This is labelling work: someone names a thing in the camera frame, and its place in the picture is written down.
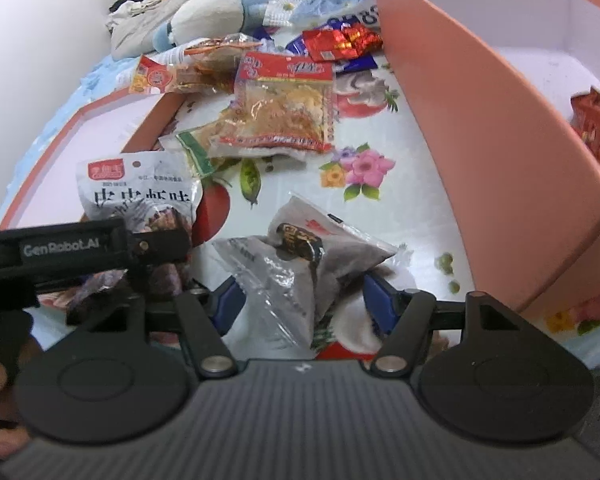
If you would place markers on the blue bed sheet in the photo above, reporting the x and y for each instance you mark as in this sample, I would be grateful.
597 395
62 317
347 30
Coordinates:
97 83

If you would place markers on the small red foil candy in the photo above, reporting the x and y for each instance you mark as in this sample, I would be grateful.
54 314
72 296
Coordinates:
348 43

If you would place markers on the grey clear snack bag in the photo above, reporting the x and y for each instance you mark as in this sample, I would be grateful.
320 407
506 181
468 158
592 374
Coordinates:
295 273

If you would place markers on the pink box lid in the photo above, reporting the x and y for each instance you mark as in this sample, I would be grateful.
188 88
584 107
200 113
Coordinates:
121 122

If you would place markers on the person left hand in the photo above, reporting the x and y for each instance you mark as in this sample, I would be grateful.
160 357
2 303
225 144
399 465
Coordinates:
14 436

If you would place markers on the pink gift box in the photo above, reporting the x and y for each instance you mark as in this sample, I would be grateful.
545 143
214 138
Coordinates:
489 83

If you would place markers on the red foil snack packet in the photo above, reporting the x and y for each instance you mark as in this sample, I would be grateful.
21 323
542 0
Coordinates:
586 119

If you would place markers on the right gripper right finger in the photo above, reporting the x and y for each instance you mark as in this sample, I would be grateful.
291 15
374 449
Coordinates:
402 317

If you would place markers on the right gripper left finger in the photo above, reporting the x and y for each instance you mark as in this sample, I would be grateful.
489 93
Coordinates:
204 317

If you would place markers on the fruit print mat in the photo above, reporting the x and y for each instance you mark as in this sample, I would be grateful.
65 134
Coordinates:
382 177

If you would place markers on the orange dried snack bag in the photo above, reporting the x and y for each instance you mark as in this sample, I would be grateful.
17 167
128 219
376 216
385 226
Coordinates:
283 106

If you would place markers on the white blue plush toy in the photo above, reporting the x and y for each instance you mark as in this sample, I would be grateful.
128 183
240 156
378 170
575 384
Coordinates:
209 19

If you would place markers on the orange sausage snack bag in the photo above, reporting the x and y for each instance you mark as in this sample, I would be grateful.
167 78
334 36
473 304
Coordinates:
209 66

